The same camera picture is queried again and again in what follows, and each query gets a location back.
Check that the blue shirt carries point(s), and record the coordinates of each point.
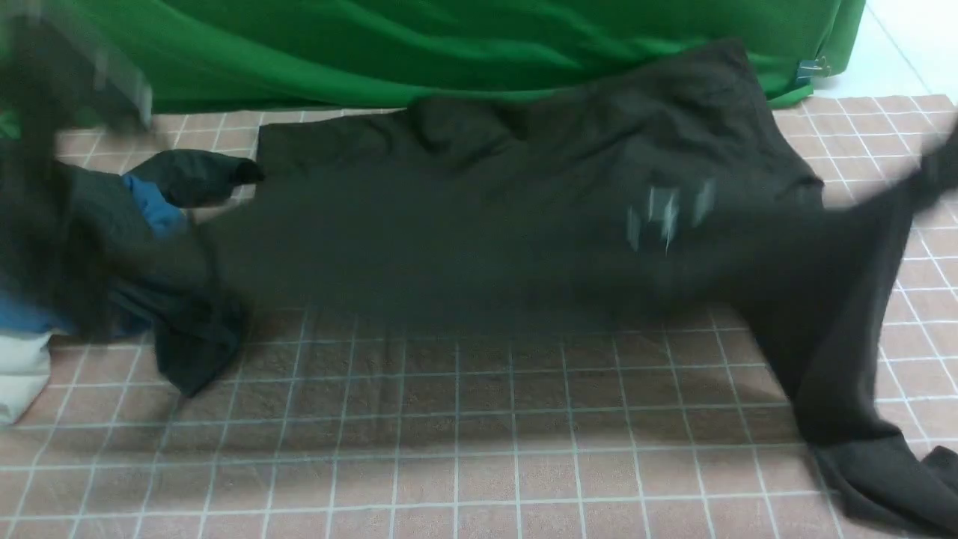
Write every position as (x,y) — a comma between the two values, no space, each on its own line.
(132,211)

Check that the white shirt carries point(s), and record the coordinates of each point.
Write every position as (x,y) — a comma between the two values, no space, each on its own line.
(25,371)

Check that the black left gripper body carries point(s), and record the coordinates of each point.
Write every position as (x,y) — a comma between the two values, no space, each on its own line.
(58,72)

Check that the green backdrop cloth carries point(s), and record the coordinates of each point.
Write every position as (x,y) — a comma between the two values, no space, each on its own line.
(547,66)

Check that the blue binder clip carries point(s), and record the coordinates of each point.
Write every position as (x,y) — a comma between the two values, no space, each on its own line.
(810,69)

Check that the pink checkered tablecloth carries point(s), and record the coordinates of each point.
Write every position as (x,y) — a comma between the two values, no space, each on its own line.
(327,430)

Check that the dark gray long-sleeved shirt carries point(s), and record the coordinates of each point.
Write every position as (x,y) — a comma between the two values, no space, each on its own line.
(635,198)

